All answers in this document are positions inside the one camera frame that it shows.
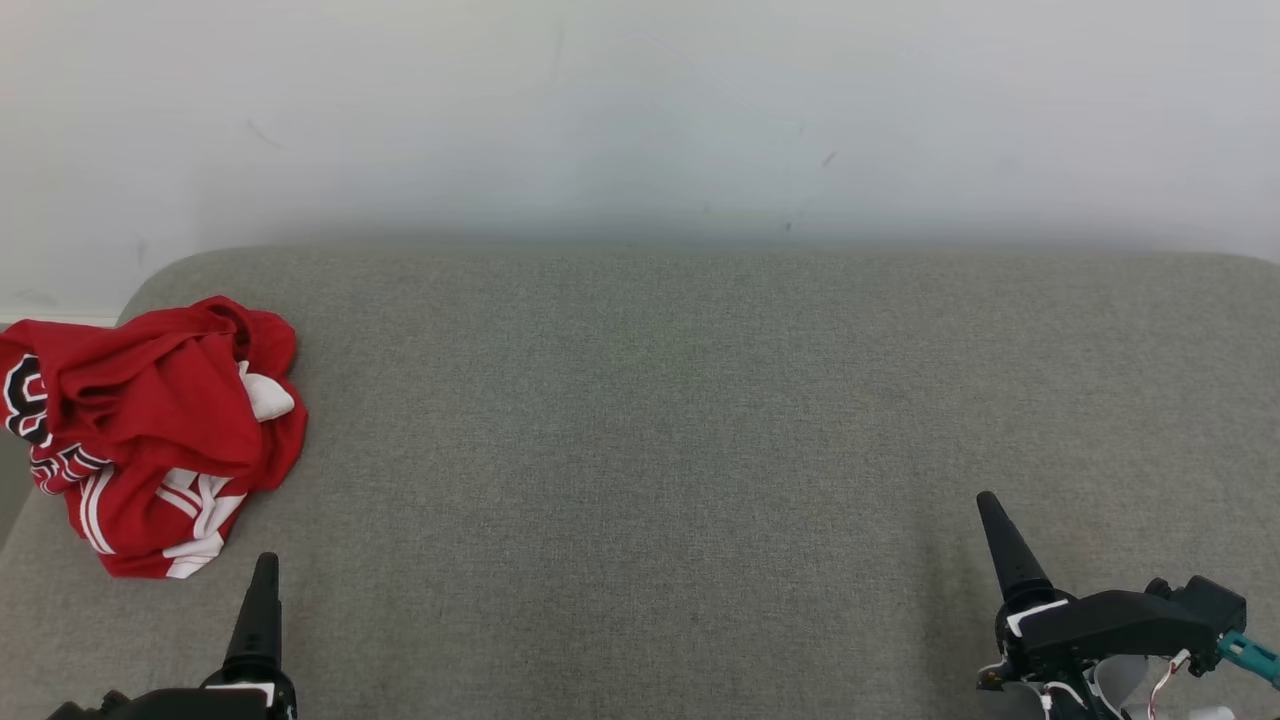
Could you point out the red Bulls jersey white sleeves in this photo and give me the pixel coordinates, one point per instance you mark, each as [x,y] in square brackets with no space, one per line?
[28,402]

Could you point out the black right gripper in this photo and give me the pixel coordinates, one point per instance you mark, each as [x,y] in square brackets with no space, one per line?
[1090,625]

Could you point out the grey fabric sofa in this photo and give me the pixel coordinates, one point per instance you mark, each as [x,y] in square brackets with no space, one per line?
[660,450]

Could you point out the red shorts white stripe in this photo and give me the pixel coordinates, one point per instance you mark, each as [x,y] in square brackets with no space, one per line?
[150,385]

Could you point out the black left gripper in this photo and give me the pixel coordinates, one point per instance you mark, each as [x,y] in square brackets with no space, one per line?
[220,705]

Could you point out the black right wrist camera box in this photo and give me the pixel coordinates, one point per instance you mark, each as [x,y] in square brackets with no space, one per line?
[1200,610]

